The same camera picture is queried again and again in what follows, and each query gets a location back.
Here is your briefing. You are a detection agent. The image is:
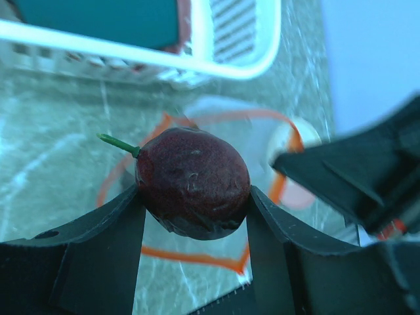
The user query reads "teal square plate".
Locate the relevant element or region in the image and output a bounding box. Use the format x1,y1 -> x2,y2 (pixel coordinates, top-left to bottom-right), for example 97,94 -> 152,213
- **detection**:
12,0 -> 183,50

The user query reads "white plastic dish basket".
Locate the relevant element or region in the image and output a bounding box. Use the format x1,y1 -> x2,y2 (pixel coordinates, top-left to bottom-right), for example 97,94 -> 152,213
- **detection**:
1,1 -> 281,88

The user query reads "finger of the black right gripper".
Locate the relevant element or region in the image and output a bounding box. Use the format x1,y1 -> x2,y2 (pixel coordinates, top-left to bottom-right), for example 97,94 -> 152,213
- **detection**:
270,94 -> 420,236

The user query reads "clear zip bag orange zipper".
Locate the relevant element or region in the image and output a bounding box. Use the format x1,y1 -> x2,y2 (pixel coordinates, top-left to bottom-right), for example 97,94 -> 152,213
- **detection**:
96,95 -> 321,274

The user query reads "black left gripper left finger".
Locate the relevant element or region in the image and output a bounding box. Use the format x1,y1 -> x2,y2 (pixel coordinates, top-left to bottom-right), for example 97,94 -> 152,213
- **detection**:
1,186 -> 146,314

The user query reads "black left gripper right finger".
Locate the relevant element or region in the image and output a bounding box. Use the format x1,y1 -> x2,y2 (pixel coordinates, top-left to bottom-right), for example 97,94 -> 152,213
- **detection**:
247,187 -> 419,314

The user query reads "pink cream round plate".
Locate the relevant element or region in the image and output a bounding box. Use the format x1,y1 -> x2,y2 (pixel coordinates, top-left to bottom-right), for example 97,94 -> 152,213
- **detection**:
266,117 -> 321,211

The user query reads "dark red toy plum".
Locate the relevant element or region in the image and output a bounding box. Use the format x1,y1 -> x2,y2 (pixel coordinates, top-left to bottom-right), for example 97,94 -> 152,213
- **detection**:
97,127 -> 251,240

